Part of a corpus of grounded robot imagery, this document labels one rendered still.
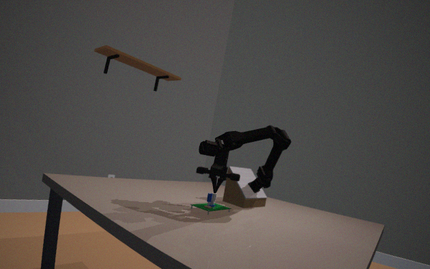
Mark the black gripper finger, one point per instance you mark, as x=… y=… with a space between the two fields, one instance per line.
x=219 y=183
x=214 y=180

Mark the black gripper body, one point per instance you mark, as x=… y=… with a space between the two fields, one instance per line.
x=219 y=161

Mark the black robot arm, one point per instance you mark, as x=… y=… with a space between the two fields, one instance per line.
x=233 y=140

